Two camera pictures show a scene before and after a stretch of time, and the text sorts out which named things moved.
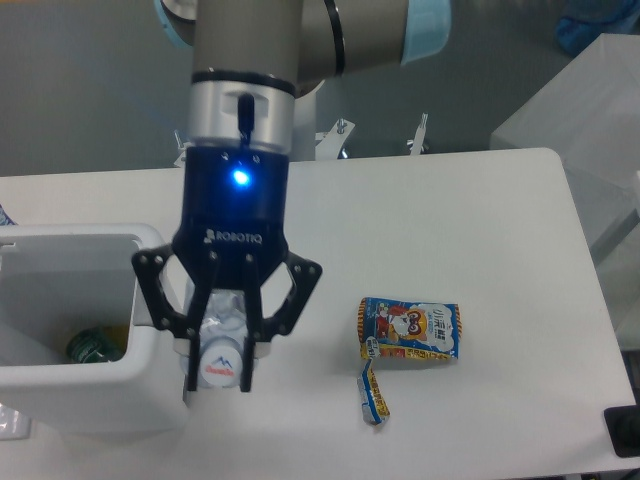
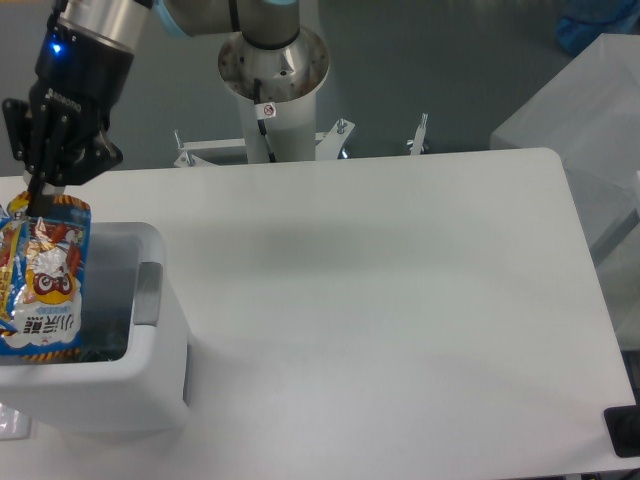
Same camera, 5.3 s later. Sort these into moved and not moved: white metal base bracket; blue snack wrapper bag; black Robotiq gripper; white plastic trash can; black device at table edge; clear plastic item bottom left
Moved: blue snack wrapper bag; black Robotiq gripper
Not moved: white metal base bracket; white plastic trash can; black device at table edge; clear plastic item bottom left
